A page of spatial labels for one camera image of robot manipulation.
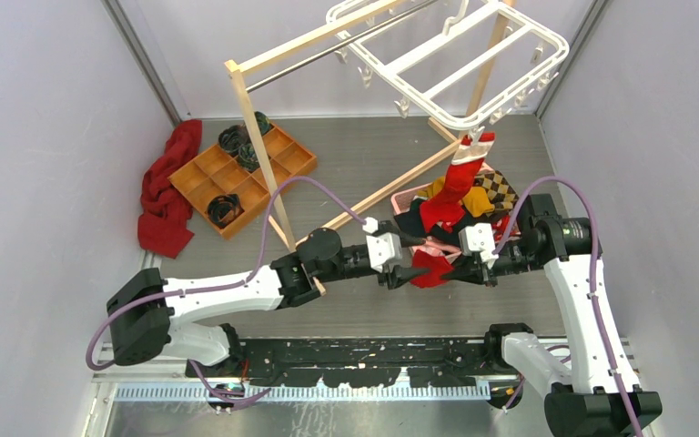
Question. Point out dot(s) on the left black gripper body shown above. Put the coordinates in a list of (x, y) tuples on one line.
[(389, 278)]

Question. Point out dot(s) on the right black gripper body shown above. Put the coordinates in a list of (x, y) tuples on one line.
[(502, 265)]

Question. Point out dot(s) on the red santa sock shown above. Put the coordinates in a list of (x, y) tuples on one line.
[(445, 208), (435, 268)]

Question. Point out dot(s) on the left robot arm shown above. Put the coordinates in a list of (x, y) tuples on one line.
[(152, 315)]

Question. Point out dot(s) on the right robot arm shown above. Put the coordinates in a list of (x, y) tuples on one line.
[(595, 393)]

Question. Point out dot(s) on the white plastic clip hanger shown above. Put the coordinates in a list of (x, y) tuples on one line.
[(486, 61)]

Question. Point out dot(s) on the pink plastic basket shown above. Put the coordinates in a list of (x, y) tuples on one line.
[(499, 220)]

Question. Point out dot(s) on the pink sock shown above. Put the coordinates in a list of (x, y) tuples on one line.
[(437, 249)]

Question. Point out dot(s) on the mustard yellow sock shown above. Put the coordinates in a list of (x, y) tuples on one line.
[(476, 201)]

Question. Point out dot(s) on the argyle brown sock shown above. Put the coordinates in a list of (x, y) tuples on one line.
[(499, 191)]

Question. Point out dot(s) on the rolled dark green sock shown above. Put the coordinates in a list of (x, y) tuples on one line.
[(247, 157)]

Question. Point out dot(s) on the rolled teal sock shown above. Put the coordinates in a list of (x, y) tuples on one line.
[(263, 122)]

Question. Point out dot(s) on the wooden compartment tray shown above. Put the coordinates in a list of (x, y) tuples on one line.
[(214, 172)]

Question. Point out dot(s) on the rolled black orange sock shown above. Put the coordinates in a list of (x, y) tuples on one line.
[(224, 209)]

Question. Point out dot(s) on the red cloth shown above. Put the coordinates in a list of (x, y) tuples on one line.
[(162, 225)]

